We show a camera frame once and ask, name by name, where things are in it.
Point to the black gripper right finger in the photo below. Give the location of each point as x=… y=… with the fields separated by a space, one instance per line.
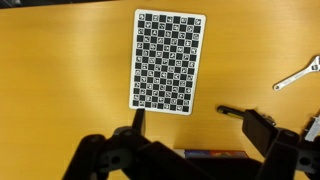
x=286 y=153

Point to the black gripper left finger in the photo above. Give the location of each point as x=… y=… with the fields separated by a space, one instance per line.
x=110 y=156

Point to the printed blue cardboard box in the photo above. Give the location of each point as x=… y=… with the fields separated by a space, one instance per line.
x=216 y=154

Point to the black white checkered calibration board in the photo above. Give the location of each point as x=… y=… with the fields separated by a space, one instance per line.
x=166 y=63

